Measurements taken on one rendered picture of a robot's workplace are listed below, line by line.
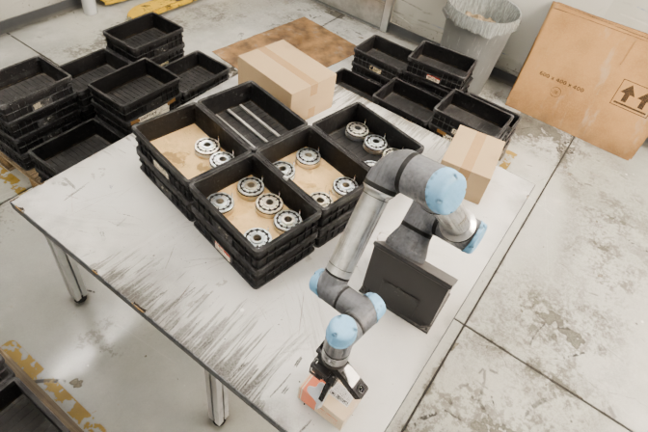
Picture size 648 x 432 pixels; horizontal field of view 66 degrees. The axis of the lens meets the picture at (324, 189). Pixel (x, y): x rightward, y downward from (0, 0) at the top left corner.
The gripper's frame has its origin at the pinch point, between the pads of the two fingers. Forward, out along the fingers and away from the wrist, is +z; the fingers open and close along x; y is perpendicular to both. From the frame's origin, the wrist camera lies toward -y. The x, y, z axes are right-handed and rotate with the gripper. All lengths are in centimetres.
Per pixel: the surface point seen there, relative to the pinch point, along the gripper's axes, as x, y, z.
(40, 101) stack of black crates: -39, 212, 23
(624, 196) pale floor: -273, -71, 78
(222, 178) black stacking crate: -35, 77, -12
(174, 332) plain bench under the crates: 14, 53, 6
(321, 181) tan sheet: -64, 51, -7
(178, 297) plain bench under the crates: 4, 61, 6
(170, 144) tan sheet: -39, 111, -7
